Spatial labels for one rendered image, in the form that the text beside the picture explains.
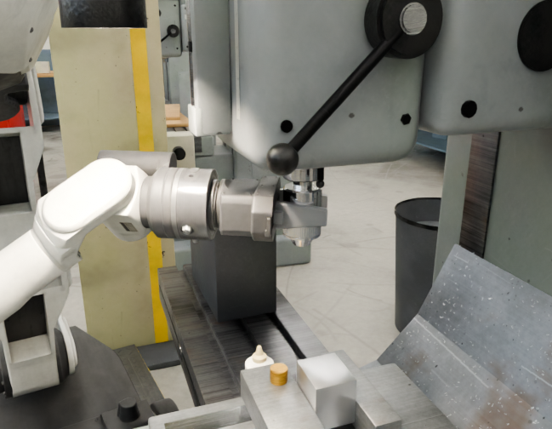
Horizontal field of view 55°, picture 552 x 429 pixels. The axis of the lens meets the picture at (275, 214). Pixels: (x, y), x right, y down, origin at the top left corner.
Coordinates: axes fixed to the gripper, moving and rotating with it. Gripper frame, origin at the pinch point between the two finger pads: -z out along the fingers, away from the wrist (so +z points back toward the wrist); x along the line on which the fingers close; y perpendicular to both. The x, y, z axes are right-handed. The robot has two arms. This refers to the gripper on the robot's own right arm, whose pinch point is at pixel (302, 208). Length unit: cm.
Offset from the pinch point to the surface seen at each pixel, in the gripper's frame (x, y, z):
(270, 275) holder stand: 30.1, 23.5, 6.6
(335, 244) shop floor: 298, 124, -15
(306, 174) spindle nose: -2.3, -4.8, -0.4
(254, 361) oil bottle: 0.8, 22.7, 5.9
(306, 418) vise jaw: -12.5, 20.6, -1.6
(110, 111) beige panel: 150, 11, 84
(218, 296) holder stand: 25.6, 26.2, 15.9
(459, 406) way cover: 7.8, 33.0, -24.6
